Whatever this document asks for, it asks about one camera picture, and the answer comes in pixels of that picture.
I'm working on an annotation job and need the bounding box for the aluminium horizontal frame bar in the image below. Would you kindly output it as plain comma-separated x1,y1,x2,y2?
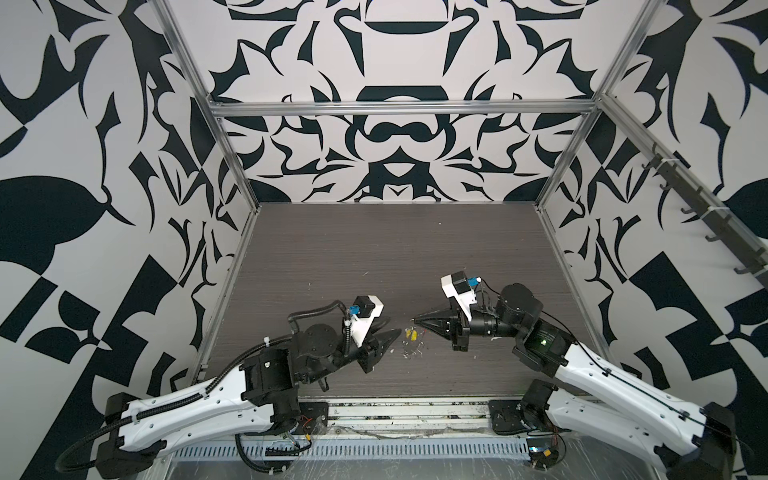
208,99,596,118

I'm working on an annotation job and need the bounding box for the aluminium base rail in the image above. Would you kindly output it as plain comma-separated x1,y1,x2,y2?
299,394,601,436

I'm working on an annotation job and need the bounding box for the aluminium corner post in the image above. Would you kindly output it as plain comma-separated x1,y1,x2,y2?
535,0,667,211
150,0,260,212

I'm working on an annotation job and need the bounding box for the black corrugated cable conduit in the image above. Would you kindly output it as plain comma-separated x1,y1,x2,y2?
55,299,349,475

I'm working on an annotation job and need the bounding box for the green lit circuit board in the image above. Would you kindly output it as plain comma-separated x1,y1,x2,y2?
526,436,563,471

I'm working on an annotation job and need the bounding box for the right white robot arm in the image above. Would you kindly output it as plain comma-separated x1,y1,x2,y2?
414,278,737,479

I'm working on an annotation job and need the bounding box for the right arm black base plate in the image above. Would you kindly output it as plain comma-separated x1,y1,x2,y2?
488,399,537,436

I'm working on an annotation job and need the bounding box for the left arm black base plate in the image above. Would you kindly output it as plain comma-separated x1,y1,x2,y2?
294,401,330,435

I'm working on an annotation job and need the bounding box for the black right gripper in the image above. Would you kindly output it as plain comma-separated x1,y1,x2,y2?
420,295,528,353

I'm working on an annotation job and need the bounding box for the right aluminium corner post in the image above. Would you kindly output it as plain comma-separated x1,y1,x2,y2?
535,0,667,211

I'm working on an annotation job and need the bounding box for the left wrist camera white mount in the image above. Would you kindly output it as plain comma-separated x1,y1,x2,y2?
344,295,384,347

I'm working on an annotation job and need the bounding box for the grey wall hook rack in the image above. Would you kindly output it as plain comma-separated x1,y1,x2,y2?
641,143,767,289

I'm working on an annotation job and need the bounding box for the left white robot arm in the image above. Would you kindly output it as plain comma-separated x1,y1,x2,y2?
95,324,402,479

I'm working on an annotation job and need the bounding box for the white slotted cable duct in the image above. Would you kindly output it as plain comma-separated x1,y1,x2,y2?
173,436,532,462

